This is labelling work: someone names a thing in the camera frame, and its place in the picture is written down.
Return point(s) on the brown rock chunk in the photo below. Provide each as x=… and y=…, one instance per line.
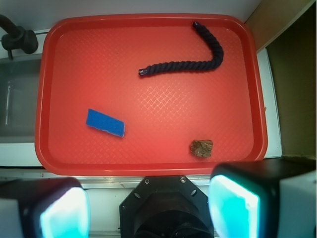
x=201, y=148

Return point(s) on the black octagonal mount plate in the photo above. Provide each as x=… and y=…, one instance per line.
x=165, y=207

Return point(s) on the dark metal faucet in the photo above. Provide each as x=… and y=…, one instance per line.
x=17, y=38

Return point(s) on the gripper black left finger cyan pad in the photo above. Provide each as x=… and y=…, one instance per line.
x=44, y=208

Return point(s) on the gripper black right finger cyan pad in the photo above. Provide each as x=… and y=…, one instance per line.
x=271, y=198

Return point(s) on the stainless steel sink basin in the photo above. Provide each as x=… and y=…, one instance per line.
x=19, y=83

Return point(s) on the blue sponge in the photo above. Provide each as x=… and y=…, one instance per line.
x=105, y=123

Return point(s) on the red plastic tray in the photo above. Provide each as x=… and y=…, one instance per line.
x=171, y=78

